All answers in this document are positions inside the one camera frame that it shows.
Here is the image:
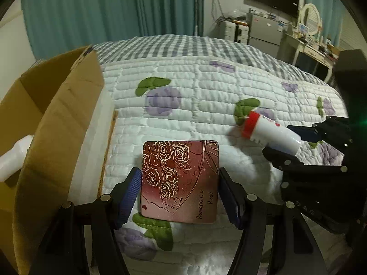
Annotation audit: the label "narrow green curtain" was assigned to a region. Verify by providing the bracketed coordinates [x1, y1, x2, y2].
[138, 0, 205, 38]

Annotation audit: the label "silver fridge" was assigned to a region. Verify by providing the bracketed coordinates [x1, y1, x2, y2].
[247, 13, 289, 59]

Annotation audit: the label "white dressing table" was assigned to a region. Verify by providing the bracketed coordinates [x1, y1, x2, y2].
[279, 31, 337, 83]

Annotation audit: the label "red rose print box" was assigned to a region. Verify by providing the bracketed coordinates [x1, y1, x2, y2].
[140, 140, 221, 224]

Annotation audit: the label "brown cardboard box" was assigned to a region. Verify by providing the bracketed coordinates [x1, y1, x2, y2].
[0, 45, 119, 275]

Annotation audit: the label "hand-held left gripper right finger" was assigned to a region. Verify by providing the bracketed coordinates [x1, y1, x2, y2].
[218, 167, 327, 275]

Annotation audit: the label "wide green curtain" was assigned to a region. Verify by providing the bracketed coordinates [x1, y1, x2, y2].
[21, 0, 144, 61]

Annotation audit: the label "white oval mirror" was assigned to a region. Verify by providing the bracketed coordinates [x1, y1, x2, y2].
[297, 3, 321, 39]

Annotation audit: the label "hanging wall cables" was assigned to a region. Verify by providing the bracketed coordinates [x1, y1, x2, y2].
[214, 0, 227, 23]

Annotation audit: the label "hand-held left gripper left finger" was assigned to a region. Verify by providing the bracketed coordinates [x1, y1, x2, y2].
[29, 167, 143, 275]

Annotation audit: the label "white louvred wardrobe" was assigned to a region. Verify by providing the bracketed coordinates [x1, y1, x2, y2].
[340, 6, 364, 50]

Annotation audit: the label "white bottle with red cap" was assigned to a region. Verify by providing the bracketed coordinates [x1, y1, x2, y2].
[241, 110, 302, 155]

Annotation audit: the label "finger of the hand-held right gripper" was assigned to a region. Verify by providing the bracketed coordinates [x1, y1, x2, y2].
[287, 124, 322, 144]
[262, 146, 305, 173]

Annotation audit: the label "plain white plastic bottle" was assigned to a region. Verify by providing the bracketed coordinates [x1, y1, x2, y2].
[0, 135, 34, 182]

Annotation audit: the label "clear plastic bag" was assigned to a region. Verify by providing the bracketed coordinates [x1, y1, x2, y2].
[226, 8, 247, 22]

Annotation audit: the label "white floral quilt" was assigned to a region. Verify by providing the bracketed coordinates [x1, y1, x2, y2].
[66, 56, 350, 275]

